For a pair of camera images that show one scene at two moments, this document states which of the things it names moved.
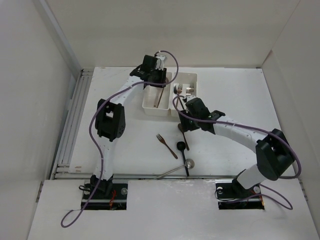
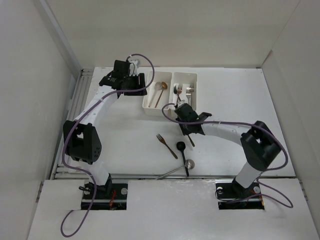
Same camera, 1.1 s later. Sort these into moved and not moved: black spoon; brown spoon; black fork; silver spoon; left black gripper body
Moved: left black gripper body; brown spoon
Not moved: black spoon; silver spoon; black fork
